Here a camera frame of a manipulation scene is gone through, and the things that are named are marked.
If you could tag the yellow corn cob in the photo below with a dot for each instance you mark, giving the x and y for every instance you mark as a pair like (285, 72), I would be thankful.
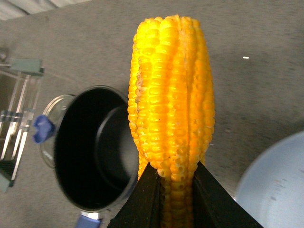
(171, 109)

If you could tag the metal dish rack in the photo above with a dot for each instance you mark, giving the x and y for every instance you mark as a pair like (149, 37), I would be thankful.
(20, 83)

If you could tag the dark blue saucepan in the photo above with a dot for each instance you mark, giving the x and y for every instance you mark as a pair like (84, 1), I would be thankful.
(96, 160)

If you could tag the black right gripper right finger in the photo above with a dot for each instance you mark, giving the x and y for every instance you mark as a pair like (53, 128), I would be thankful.
(213, 207)

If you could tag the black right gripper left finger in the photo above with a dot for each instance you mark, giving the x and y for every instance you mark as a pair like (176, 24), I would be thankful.
(142, 209)

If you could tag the white curtain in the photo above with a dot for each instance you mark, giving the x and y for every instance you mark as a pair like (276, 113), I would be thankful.
(10, 9)

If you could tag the glass lid blue knob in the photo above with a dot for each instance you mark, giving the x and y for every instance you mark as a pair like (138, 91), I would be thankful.
(46, 126)

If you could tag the light blue plate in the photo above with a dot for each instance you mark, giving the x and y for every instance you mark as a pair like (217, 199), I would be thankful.
(272, 188)

